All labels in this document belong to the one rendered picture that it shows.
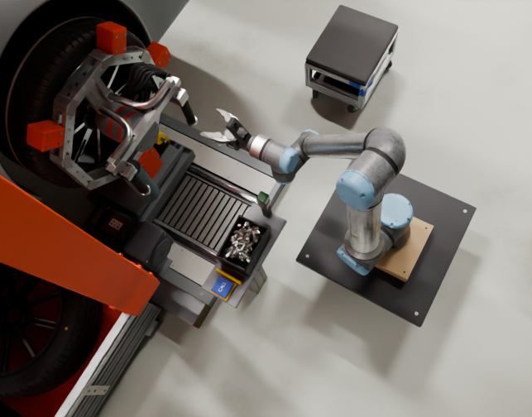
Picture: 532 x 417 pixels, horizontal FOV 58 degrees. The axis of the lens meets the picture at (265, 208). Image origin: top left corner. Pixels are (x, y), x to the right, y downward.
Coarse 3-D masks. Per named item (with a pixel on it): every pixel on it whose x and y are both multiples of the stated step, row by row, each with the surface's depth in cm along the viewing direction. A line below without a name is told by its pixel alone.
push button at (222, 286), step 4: (220, 276) 198; (220, 280) 197; (224, 280) 197; (228, 280) 197; (216, 284) 197; (220, 284) 197; (224, 284) 197; (228, 284) 197; (232, 284) 196; (212, 288) 197; (216, 288) 196; (220, 288) 196; (224, 288) 196; (228, 288) 196; (216, 292) 196; (220, 292) 196; (224, 292) 196; (228, 292) 196; (224, 296) 195
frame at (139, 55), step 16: (128, 48) 178; (96, 64) 162; (112, 64) 167; (80, 80) 163; (96, 80) 164; (160, 80) 197; (64, 96) 159; (80, 96) 161; (64, 112) 159; (144, 112) 207; (64, 144) 164; (64, 160) 167; (80, 176) 180; (96, 176) 191; (112, 176) 198
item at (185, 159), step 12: (180, 144) 258; (180, 156) 258; (192, 156) 259; (180, 168) 253; (168, 180) 253; (168, 192) 253; (96, 204) 253; (108, 204) 252; (156, 204) 248; (132, 216) 246; (144, 216) 248
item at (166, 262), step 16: (112, 208) 227; (112, 224) 217; (128, 224) 216; (144, 224) 218; (112, 240) 224; (128, 240) 218; (144, 240) 215; (160, 240) 216; (128, 256) 247; (144, 256) 212; (160, 256) 221; (160, 272) 242
